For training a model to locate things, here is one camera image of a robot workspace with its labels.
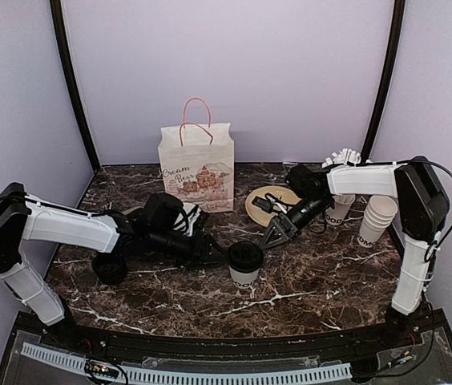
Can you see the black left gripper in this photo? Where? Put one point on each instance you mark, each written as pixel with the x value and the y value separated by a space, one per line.
pixel 200 255

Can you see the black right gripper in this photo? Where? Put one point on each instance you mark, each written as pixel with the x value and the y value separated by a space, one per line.
pixel 281 219

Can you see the brown cardboard cup carrier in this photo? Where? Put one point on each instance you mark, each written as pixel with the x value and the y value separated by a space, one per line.
pixel 133 212

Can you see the cream bear paper bag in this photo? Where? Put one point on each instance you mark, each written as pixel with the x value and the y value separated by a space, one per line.
pixel 197 163

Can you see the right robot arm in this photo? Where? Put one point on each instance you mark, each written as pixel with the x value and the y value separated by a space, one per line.
pixel 422 206

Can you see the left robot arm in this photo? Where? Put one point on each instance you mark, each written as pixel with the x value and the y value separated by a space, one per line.
pixel 163 225

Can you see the beige round plate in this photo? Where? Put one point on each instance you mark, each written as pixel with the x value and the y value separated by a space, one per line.
pixel 259 215

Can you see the paper cup holding straws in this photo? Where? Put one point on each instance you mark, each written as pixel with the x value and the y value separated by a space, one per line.
pixel 336 214

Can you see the stack of black lids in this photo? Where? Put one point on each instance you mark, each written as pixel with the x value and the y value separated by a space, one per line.
pixel 110 269

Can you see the white wrapped straws bundle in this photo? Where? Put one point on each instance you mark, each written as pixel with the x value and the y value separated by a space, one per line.
pixel 344 156

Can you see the stack of white paper cups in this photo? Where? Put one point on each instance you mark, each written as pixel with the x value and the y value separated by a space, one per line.
pixel 378 215

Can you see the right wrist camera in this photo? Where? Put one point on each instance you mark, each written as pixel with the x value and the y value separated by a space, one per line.
pixel 269 203

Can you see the grey slotted cable duct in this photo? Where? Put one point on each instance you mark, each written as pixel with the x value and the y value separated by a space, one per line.
pixel 163 371

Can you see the black table front rail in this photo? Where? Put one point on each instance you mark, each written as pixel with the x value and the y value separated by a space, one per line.
pixel 360 345

